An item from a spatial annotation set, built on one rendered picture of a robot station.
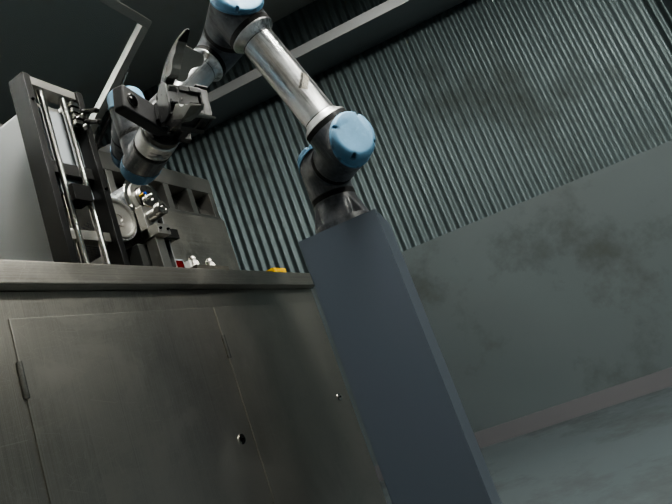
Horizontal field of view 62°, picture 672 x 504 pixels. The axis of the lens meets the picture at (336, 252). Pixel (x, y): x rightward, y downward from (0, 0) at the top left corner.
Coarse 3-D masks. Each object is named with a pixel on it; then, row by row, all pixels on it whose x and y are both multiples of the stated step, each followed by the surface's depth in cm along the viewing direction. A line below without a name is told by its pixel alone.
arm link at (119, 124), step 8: (136, 88) 114; (112, 96) 112; (112, 104) 112; (112, 112) 112; (112, 120) 114; (120, 120) 111; (128, 120) 111; (112, 128) 116; (120, 128) 111; (128, 128) 110; (136, 128) 110; (112, 136) 119; (120, 136) 111
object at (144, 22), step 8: (104, 0) 176; (112, 0) 178; (112, 8) 180; (120, 8) 182; (128, 8) 184; (128, 16) 186; (136, 16) 188; (144, 24) 192; (136, 32) 192; (144, 32) 194; (136, 40) 193; (128, 48) 194; (136, 48) 195; (128, 56) 194; (120, 64) 195; (128, 64) 196; (120, 72) 196; (112, 80) 196; (120, 80) 198; (112, 88) 197; (104, 96) 197; (104, 104) 199; (104, 112) 200; (96, 128) 202; (104, 128) 201; (96, 144) 202
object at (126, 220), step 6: (114, 198) 153; (114, 204) 153; (120, 204) 155; (120, 210) 154; (126, 210) 156; (120, 216) 153; (126, 216) 155; (132, 216) 157; (120, 222) 152; (126, 222) 154; (132, 222) 156; (120, 228) 151; (126, 228) 153; (132, 228) 155; (126, 234) 152; (132, 234) 154
